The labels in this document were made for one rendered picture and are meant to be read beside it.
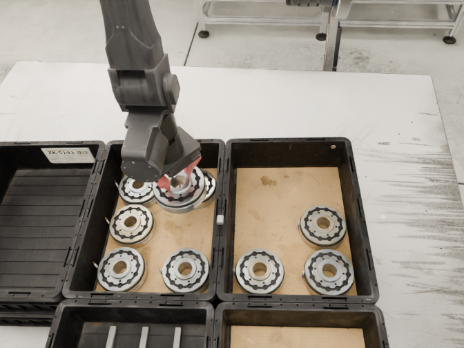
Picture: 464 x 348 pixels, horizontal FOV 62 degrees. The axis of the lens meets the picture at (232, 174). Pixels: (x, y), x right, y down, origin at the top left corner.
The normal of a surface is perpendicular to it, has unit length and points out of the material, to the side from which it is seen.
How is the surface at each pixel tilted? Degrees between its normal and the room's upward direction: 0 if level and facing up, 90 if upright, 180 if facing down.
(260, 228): 0
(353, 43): 0
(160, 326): 0
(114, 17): 75
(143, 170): 93
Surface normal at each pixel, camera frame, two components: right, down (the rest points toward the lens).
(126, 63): -0.15, 0.63
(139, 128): -0.11, -0.48
